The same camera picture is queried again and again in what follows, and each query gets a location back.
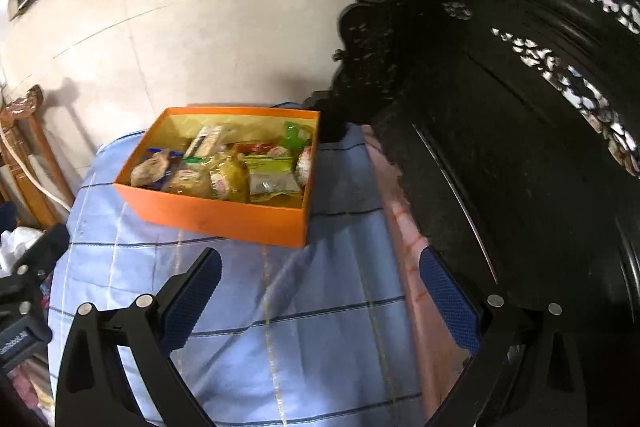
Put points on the white pink candy packet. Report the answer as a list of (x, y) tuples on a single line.
[(303, 167)]

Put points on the clear bag round biscuits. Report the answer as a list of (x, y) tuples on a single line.
[(192, 179)]

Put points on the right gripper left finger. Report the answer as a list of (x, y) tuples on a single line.
[(93, 389)]

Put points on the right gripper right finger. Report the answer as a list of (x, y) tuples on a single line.
[(523, 370)]

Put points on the green seed packet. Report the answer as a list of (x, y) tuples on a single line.
[(271, 176)]

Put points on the orange cardboard box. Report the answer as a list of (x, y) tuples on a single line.
[(283, 225)]

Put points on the green jelly packet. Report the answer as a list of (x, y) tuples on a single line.
[(296, 136)]

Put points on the yellow chip bag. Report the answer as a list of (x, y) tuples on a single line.
[(229, 178)]

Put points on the white plastic bag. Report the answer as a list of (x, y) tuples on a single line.
[(14, 245)]

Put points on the blue plaid bed sheet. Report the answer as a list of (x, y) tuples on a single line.
[(313, 336)]

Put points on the white cracker packet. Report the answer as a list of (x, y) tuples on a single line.
[(205, 143)]

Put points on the red snack packet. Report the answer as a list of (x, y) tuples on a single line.
[(254, 148)]

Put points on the pink blanket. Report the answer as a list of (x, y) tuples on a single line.
[(440, 359)]

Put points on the dark carved wooden headboard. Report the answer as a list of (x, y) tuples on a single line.
[(515, 126)]

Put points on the brown wooden chair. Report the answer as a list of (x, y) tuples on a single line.
[(42, 192)]

